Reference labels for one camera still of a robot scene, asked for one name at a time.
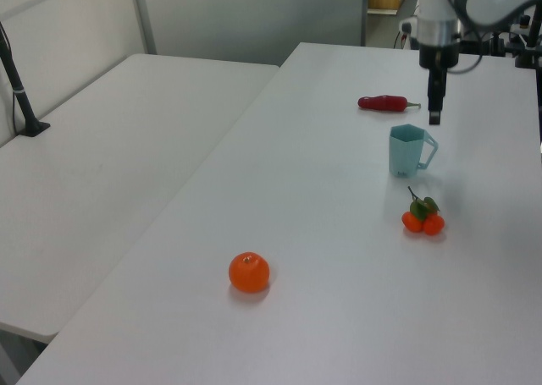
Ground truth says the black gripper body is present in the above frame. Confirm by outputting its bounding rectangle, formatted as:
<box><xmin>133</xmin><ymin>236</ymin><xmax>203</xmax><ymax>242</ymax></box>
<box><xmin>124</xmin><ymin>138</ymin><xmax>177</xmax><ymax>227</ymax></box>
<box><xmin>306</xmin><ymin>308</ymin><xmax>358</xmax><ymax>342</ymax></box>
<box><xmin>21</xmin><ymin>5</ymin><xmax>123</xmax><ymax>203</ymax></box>
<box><xmin>418</xmin><ymin>41</ymin><xmax>461</xmax><ymax>71</ymax></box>

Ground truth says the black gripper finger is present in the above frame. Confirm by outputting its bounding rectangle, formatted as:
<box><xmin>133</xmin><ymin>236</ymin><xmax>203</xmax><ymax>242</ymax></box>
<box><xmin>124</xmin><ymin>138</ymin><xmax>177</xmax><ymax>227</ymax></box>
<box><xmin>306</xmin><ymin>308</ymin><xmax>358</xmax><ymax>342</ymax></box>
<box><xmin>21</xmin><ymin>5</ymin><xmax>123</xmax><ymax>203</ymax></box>
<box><xmin>427</xmin><ymin>68</ymin><xmax>449</xmax><ymax>126</ymax></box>

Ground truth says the teal hexagonal mug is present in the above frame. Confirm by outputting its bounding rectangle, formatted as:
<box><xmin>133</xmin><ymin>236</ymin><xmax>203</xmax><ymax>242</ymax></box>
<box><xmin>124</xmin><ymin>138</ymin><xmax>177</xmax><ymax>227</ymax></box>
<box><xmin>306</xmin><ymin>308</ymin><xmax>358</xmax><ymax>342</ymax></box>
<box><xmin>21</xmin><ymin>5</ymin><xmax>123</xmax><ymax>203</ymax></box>
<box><xmin>388</xmin><ymin>124</ymin><xmax>440</xmax><ymax>179</ymax></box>

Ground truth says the dark background equipment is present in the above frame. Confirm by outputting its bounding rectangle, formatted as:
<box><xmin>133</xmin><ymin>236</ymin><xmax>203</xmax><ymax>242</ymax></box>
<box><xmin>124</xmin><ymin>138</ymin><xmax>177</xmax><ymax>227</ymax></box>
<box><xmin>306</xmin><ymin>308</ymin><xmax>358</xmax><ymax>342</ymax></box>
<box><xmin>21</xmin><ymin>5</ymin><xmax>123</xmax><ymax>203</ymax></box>
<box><xmin>459</xmin><ymin>29</ymin><xmax>516</xmax><ymax>58</ymax></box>

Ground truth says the red chili pepper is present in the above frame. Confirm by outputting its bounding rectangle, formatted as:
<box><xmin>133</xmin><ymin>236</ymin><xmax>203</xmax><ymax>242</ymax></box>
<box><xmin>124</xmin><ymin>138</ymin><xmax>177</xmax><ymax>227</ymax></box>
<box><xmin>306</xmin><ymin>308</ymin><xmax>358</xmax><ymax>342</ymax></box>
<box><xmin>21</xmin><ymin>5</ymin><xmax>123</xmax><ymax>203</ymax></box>
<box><xmin>357</xmin><ymin>94</ymin><xmax>423</xmax><ymax>113</ymax></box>

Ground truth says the black clamp stand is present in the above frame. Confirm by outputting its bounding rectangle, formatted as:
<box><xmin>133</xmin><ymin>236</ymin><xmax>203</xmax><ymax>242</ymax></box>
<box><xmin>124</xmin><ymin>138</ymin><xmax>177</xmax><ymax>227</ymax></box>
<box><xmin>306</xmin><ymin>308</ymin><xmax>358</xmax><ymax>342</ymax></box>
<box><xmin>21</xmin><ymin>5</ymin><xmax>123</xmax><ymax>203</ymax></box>
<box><xmin>514</xmin><ymin>2</ymin><xmax>542</xmax><ymax>69</ymax></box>

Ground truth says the mandarin cluster with leaves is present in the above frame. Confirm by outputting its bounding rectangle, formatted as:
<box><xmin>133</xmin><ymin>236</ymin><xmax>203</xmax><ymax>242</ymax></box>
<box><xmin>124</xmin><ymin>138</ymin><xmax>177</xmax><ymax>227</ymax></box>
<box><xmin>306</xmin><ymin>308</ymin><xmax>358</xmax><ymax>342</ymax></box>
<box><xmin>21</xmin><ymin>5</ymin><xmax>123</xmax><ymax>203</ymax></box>
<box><xmin>401</xmin><ymin>185</ymin><xmax>446</xmax><ymax>236</ymax></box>

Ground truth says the single orange mandarin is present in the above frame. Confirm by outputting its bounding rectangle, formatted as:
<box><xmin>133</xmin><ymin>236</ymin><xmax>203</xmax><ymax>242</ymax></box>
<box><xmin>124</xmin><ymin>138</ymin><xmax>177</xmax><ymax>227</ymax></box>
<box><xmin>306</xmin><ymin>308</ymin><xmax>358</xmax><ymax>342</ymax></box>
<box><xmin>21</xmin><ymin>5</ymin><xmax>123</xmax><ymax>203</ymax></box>
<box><xmin>228</xmin><ymin>251</ymin><xmax>271</xmax><ymax>294</ymax></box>

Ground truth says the white side table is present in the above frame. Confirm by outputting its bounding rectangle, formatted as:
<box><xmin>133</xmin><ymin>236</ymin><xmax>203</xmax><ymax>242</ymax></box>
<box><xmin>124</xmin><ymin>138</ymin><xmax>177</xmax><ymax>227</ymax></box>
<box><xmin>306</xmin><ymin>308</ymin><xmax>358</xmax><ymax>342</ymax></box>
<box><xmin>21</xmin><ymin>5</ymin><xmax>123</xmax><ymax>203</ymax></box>
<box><xmin>0</xmin><ymin>53</ymin><xmax>280</xmax><ymax>343</ymax></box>

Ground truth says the black pole with base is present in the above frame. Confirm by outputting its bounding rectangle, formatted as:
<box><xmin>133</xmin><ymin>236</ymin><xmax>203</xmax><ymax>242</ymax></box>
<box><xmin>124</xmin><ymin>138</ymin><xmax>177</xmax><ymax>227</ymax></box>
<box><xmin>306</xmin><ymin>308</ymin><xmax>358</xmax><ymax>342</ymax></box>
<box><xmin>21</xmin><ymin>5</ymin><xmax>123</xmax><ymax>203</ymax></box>
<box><xmin>0</xmin><ymin>20</ymin><xmax>51</xmax><ymax>138</ymax></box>

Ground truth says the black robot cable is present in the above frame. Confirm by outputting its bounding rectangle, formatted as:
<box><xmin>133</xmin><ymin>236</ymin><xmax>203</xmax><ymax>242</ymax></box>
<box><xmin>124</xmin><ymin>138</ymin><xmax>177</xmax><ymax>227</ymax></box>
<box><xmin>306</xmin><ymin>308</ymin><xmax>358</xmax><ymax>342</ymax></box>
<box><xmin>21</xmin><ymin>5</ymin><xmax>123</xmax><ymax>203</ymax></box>
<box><xmin>446</xmin><ymin>20</ymin><xmax>492</xmax><ymax>74</ymax></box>

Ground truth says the grey partition corner post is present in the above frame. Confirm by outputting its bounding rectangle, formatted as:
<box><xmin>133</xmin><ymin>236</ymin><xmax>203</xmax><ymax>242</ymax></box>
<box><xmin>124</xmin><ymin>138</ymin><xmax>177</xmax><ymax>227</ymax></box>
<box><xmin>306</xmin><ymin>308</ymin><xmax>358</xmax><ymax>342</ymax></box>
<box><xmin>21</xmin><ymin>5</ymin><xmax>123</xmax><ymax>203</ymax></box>
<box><xmin>129</xmin><ymin>0</ymin><xmax>158</xmax><ymax>56</ymax></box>

